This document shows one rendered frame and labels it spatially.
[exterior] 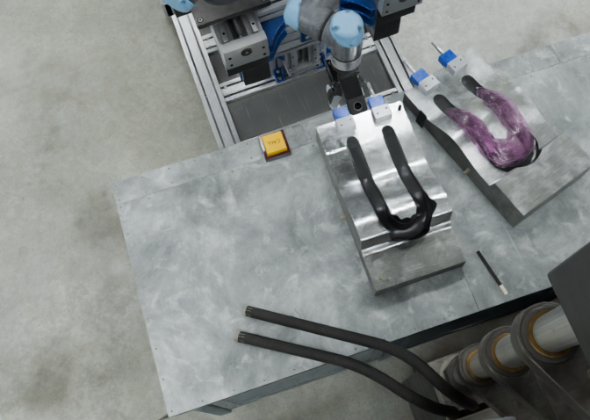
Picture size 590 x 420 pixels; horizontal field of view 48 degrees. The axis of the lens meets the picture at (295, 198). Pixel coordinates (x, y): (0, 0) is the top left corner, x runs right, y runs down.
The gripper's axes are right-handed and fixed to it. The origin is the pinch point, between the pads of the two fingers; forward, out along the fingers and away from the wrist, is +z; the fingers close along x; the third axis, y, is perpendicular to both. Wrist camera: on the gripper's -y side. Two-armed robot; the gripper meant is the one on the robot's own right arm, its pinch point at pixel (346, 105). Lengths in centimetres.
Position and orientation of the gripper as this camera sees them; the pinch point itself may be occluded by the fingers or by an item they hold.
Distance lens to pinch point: 181.9
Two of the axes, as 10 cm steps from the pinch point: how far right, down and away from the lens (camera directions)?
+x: -9.5, 3.1, -0.6
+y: -3.1, -8.9, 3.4
